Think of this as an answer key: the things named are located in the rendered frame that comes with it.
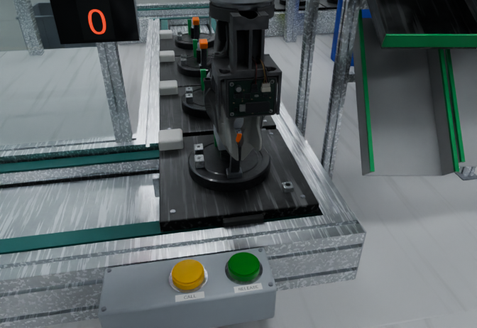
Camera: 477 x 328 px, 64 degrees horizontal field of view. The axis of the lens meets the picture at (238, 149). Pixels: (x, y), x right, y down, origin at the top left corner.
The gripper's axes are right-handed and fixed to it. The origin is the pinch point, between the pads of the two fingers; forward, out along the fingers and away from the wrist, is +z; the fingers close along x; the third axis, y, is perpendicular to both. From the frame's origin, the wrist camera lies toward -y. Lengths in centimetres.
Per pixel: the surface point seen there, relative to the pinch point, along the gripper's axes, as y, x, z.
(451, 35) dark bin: 0.1, 28.3, -14.7
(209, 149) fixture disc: -12.2, -3.1, 7.2
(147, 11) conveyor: -152, -18, 12
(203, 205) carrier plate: 0.4, -5.4, 9.2
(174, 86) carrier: -42.3, -8.3, 7.2
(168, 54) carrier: -67, -9, 7
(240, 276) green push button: 14.3, -2.3, 9.2
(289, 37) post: -116, 43, 18
